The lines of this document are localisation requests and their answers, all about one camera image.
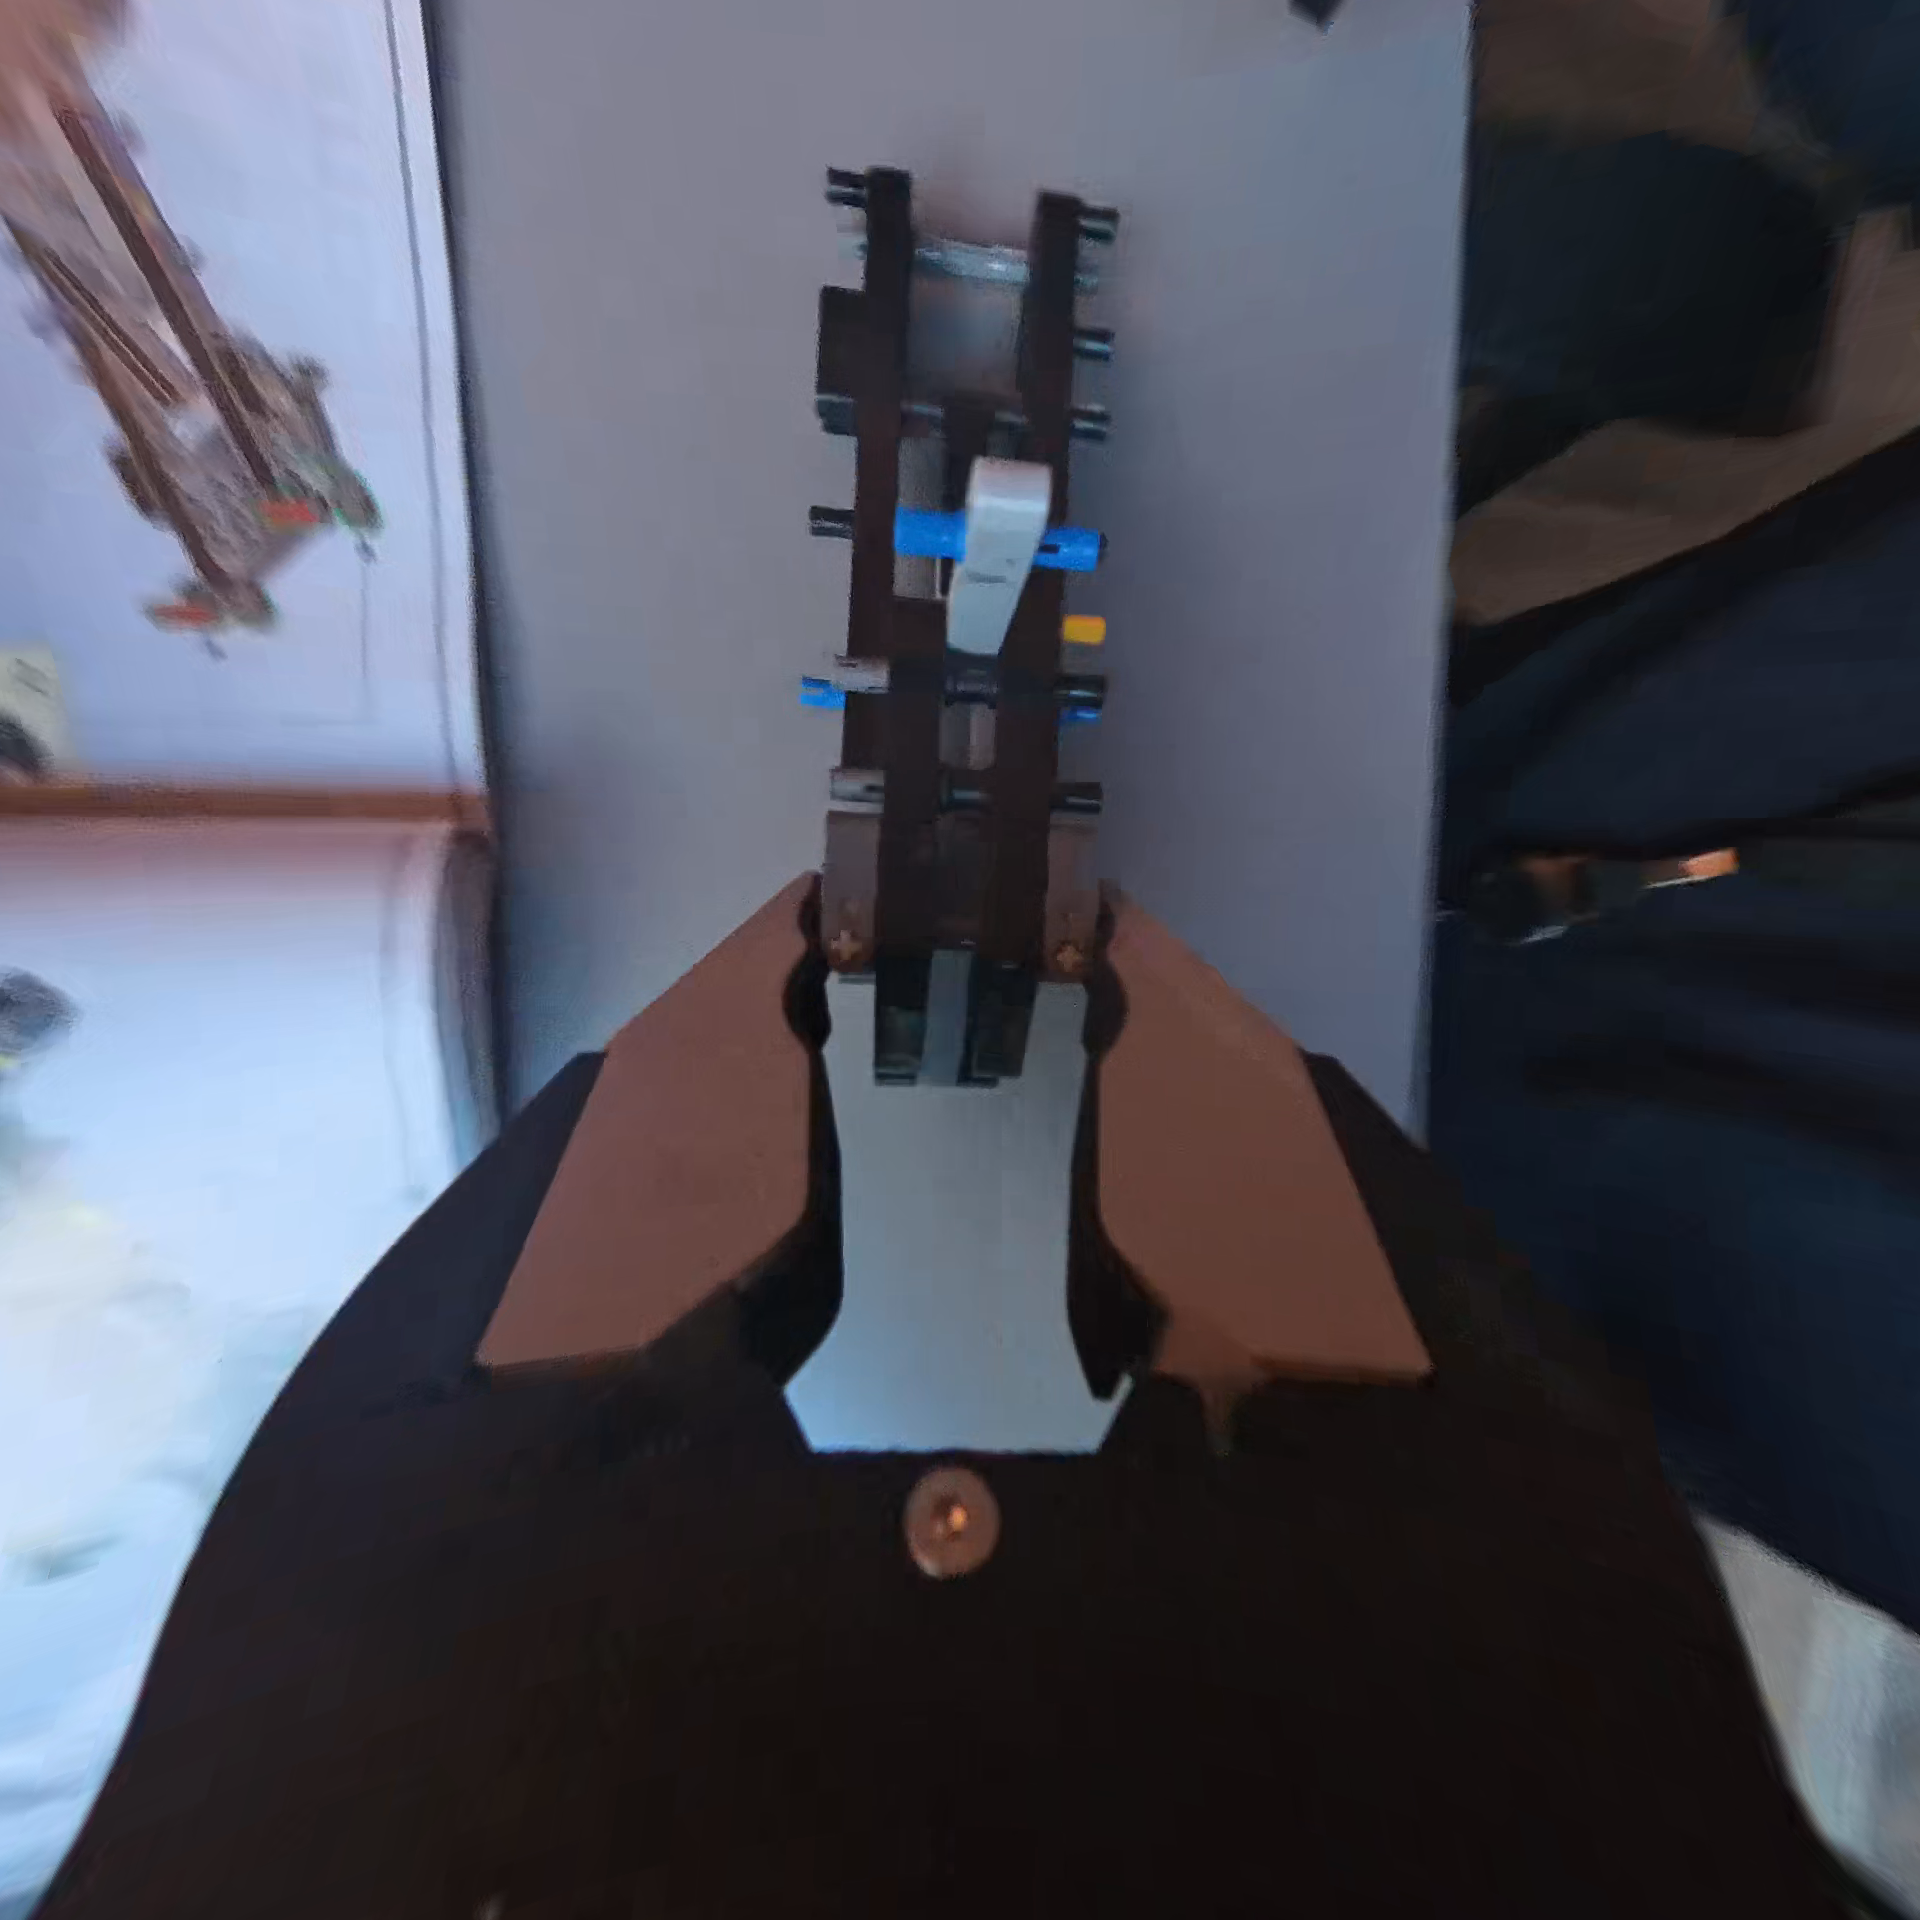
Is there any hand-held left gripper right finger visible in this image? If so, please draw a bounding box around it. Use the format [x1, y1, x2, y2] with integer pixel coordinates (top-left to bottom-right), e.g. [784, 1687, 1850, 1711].
[1075, 876, 1436, 1390]

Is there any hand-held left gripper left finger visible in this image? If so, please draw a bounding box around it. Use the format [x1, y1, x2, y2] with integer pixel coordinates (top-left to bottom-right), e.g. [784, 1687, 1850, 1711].
[476, 870, 842, 1375]

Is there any black lego frame assembly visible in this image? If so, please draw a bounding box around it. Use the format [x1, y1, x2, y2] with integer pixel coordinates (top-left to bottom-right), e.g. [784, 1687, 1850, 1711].
[798, 157, 1116, 1088]

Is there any long lego truss assembly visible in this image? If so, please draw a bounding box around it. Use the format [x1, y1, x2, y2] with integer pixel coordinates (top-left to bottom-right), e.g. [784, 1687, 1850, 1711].
[0, 29, 386, 648]

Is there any wooden edge strip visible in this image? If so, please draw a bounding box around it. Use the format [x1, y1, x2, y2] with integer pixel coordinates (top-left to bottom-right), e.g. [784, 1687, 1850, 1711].
[0, 775, 496, 832]

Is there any person's dark clothing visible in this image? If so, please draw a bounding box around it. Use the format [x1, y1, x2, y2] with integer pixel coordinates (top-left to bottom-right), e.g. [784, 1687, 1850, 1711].
[1428, 0, 1920, 1589]

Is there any thin cable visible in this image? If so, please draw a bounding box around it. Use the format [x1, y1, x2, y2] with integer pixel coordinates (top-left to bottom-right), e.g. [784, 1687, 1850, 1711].
[379, 0, 489, 781]

